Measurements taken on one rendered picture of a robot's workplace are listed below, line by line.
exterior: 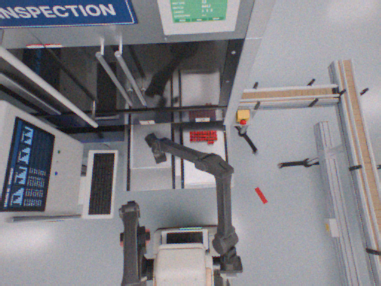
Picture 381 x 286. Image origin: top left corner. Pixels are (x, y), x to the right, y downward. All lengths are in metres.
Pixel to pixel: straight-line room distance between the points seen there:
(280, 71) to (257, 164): 1.03
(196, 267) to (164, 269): 0.13
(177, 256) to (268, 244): 1.52
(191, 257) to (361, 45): 2.89
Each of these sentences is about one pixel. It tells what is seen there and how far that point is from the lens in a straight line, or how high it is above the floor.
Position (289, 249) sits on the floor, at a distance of 2.70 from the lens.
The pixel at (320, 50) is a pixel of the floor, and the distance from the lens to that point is 3.30.
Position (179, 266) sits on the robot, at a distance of 1.21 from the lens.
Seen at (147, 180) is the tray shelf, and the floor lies 0.88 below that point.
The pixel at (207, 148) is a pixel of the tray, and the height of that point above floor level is 0.88.
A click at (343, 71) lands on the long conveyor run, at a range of 2.03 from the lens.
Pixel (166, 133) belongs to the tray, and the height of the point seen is 0.88.
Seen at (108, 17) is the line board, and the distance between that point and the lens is 0.86.
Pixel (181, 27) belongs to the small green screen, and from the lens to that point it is 0.85.
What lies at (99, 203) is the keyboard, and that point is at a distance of 1.86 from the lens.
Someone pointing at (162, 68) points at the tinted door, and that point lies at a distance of 1.09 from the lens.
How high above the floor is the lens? 2.56
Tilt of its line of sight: 75 degrees down
